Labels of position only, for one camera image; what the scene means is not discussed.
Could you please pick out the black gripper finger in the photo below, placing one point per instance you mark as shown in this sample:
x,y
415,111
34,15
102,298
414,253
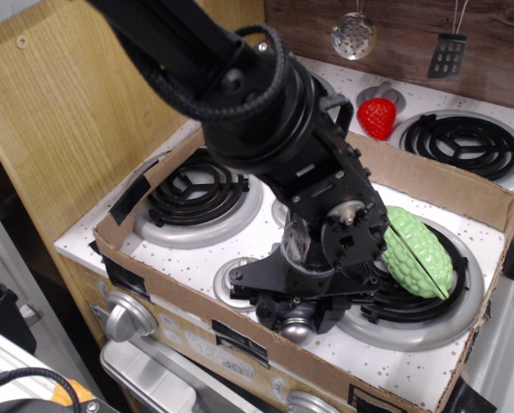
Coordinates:
x,y
272,312
329,311

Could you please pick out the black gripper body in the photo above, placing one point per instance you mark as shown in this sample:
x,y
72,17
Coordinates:
x,y
277,276

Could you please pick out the grey pepper shaker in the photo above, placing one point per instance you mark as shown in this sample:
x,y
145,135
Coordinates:
x,y
296,323

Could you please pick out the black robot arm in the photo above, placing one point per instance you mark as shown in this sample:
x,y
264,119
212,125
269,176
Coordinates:
x,y
261,114

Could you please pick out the lower silver stovetop knob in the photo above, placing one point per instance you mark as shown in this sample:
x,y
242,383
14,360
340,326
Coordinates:
x,y
222,285

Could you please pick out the silver stovetop knob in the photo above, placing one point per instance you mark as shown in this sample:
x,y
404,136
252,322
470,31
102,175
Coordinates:
x,y
386,91
279,213
222,285

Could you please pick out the front right black burner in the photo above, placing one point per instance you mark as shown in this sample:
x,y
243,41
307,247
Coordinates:
x,y
393,306

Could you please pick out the black burner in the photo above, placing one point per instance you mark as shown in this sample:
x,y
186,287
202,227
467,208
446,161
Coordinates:
x,y
324,91
197,192
393,306
469,142

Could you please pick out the upper silver stovetop knob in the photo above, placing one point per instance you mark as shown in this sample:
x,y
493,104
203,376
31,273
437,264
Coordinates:
x,y
279,213

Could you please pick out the green bitter melon toy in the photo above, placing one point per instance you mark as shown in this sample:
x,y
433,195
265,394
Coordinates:
x,y
415,258

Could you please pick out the front left black burner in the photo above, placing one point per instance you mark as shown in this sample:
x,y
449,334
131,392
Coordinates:
x,y
197,192

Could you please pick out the silver front panel knob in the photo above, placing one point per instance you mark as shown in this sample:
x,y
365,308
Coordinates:
x,y
127,318

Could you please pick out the brown cardboard barrier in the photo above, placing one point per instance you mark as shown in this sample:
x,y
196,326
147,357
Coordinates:
x,y
176,286

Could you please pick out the red toy strawberry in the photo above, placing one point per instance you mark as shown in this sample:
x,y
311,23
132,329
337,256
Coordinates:
x,y
376,117

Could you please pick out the back left black burner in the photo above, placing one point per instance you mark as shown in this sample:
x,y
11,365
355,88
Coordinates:
x,y
324,91

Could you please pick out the back silver stovetop knob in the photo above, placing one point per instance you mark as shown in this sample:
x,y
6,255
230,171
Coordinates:
x,y
386,91

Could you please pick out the back right black burner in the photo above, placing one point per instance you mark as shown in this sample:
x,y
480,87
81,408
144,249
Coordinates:
x,y
469,142

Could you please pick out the hanging silver strainer ladle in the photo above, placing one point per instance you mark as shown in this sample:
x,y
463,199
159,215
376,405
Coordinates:
x,y
353,35

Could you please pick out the hanging silver spatula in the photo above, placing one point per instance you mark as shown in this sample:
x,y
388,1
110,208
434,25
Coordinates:
x,y
446,60

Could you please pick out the silver oven door handle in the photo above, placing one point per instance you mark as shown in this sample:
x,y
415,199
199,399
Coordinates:
x,y
165,381

